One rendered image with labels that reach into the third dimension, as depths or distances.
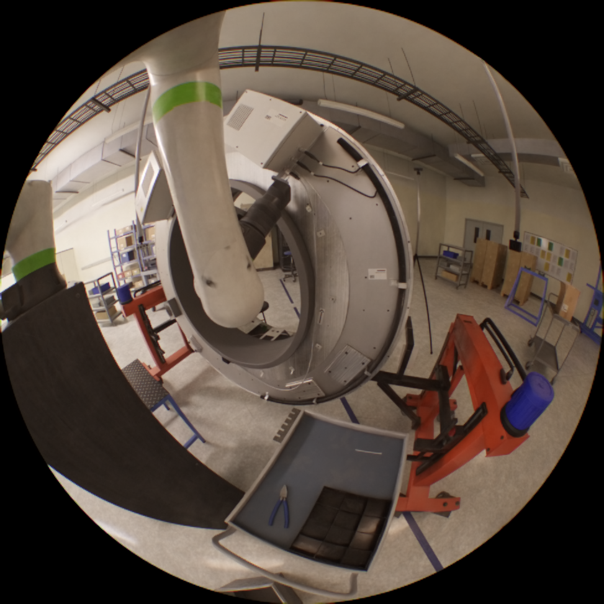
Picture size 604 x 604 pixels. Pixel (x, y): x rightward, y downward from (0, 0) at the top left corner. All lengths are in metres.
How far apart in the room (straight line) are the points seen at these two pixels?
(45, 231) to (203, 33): 0.41
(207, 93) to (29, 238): 0.40
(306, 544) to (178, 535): 1.04
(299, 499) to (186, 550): 1.06
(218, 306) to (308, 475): 0.62
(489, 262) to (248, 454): 6.70
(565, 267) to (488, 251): 3.68
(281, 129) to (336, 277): 0.43
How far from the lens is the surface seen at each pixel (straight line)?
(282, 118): 0.53
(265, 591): 1.49
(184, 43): 0.32
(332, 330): 0.63
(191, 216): 0.27
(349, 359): 0.67
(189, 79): 0.35
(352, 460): 0.77
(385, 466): 0.78
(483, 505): 1.83
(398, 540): 1.48
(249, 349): 1.02
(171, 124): 0.31
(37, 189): 0.52
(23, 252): 0.50
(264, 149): 0.52
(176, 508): 0.89
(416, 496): 1.25
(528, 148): 5.15
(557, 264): 8.72
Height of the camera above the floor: 1.38
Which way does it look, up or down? 24 degrees down
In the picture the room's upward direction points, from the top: 2 degrees counter-clockwise
